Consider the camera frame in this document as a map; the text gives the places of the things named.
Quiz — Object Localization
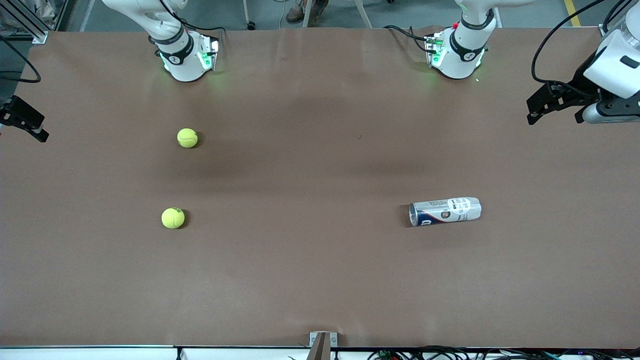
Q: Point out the clear tennis ball can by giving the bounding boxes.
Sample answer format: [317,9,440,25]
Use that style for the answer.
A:
[409,197,482,228]

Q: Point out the yellow tennis ball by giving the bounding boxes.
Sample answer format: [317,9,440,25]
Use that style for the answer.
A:
[161,207,186,230]
[177,128,199,149]

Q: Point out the brown table mat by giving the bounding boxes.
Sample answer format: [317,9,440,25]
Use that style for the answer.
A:
[0,26,640,350]

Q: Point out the black left arm base cable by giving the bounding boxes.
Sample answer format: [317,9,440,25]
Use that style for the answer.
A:
[383,24,432,54]

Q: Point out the black arm base cable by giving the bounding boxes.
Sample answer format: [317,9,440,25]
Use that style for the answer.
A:
[383,24,432,54]
[157,0,228,38]

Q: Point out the black right arm base cable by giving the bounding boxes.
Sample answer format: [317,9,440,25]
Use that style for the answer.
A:
[157,0,228,38]

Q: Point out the tangled black cables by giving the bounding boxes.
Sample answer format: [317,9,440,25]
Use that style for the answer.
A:
[367,345,640,360]

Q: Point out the small metal bracket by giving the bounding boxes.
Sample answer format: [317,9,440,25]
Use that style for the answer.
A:
[309,331,339,349]

